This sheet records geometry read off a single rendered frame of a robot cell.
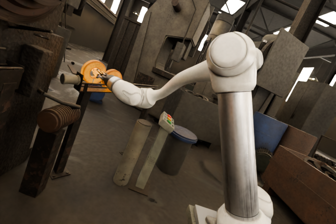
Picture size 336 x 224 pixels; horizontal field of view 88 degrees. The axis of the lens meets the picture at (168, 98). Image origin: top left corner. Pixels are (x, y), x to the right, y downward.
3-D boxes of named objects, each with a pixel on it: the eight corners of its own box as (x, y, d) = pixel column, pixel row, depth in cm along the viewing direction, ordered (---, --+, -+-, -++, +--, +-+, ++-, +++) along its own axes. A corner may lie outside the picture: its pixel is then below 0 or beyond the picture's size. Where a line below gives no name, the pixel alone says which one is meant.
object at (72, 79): (59, 81, 100) (60, 71, 98) (74, 83, 107) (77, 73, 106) (63, 85, 97) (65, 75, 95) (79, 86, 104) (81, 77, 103)
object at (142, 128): (110, 182, 131) (135, 121, 124) (115, 173, 143) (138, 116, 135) (125, 188, 132) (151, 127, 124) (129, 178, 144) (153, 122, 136)
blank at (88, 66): (83, 57, 103) (86, 59, 101) (106, 61, 116) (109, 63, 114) (77, 81, 107) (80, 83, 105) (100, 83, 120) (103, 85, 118)
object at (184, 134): (151, 170, 168) (169, 131, 161) (154, 154, 199) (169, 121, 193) (182, 182, 169) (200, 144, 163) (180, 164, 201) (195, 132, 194)
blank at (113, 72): (103, 67, 116) (106, 69, 114) (122, 69, 129) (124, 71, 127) (98, 89, 120) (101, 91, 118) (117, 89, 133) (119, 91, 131)
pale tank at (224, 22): (182, 95, 903) (220, 10, 835) (181, 93, 994) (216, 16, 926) (198, 102, 908) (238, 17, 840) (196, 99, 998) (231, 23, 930)
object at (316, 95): (279, 154, 489) (316, 89, 459) (302, 171, 411) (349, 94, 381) (260, 146, 481) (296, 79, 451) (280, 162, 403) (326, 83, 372)
